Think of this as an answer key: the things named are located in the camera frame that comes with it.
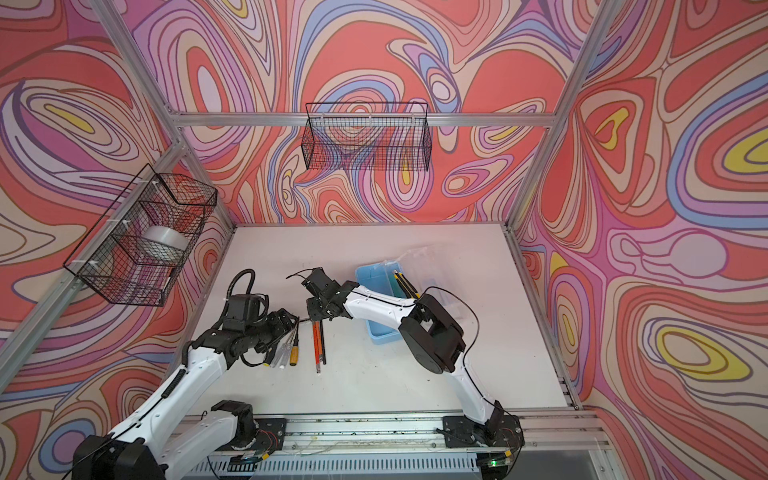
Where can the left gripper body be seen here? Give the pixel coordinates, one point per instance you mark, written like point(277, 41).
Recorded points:
point(267, 331)

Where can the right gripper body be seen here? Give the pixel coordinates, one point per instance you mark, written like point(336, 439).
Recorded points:
point(317, 308)

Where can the yellow black utility knife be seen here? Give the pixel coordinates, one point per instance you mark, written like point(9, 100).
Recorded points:
point(407, 288)

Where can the blue plastic toolbox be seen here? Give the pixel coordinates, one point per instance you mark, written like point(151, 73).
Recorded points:
point(410, 274)

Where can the black hex key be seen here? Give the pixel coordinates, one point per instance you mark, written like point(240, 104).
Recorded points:
point(321, 340)

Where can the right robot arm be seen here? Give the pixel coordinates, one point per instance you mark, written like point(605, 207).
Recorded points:
point(434, 338)

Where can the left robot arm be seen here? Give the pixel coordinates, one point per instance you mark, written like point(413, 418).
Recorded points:
point(143, 445)

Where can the silver tape roll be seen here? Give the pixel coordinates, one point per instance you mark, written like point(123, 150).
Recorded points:
point(163, 244)

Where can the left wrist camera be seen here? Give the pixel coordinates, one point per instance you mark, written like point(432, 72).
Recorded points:
point(249, 308)

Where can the red handled hex key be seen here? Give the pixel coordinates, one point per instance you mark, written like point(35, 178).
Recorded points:
point(317, 345)

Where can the clear handled screwdriver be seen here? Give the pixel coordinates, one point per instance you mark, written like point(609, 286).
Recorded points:
point(283, 352)

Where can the yellow handled screwdriver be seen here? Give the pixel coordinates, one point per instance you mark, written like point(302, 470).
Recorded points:
point(294, 352)

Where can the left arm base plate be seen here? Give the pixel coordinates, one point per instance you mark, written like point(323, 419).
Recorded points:
point(269, 436)

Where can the left wire basket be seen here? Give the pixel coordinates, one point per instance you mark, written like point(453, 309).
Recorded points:
point(115, 268)

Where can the wire basket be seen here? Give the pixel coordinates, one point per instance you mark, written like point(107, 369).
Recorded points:
point(367, 136)
point(115, 268)

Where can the back wire basket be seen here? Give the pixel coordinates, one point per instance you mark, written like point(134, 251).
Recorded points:
point(367, 136)

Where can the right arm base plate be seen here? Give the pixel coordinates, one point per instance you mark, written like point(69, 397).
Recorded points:
point(460, 432)

